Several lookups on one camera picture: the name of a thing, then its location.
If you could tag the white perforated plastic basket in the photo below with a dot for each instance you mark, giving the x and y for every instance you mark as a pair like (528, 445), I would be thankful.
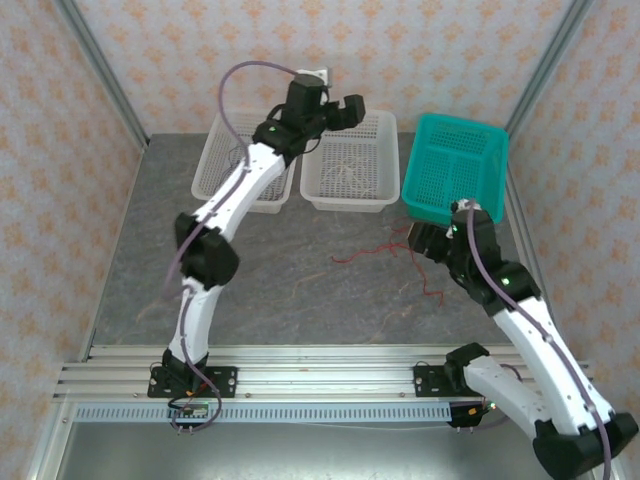
(215, 155)
(360, 185)

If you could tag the teal perforated plastic basket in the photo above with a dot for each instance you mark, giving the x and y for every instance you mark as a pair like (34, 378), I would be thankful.
(455, 170)

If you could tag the aluminium frame post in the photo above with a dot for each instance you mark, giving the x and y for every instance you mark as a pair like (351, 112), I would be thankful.
(98, 65)
(547, 65)

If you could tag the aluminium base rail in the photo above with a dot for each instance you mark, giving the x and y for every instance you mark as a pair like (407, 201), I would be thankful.
(325, 372)

